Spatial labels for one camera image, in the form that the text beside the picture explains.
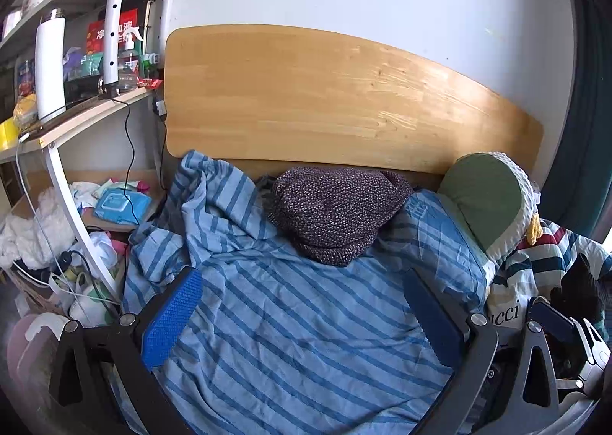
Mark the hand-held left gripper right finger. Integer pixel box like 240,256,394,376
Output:
403,268,560,435

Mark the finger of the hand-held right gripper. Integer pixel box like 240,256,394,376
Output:
528,296,581,345

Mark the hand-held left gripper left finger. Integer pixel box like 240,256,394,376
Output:
48,265,206,435

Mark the purple speckled knit garment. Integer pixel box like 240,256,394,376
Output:
267,166,416,268

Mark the black fuzzy cloth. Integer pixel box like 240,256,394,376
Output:
550,253,612,321

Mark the white green printed bag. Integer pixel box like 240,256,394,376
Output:
72,273,120,327

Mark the yellow tassel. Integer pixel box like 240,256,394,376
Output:
526,214,544,245

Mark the blue striped blanket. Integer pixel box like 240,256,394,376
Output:
122,151,503,435

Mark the blue wet wipes pack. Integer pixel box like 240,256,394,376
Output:
93,189,154,226

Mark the white trash bin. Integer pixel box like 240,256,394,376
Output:
7,312,72,398

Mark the green dotted pillow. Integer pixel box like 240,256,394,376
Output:
437,151,541,266

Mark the white towel pile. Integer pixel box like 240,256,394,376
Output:
0,187,77,271

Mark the teal curtain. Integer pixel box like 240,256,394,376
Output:
562,0,612,245

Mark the white shelf unit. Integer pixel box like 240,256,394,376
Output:
0,0,177,321

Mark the wooden headboard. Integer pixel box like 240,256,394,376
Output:
163,24,546,178

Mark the clear spray bottle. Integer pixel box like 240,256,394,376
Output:
117,26,144,92

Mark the purple plastic bag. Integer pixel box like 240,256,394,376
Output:
62,47,103,82

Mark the white thermos bottle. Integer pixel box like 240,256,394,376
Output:
34,8,68,121

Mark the red packet on shelf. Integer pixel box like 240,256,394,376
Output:
86,9,139,56

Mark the grey perforated crutch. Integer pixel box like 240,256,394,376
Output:
98,0,139,99

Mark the black cable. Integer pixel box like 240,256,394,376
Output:
112,98,138,221

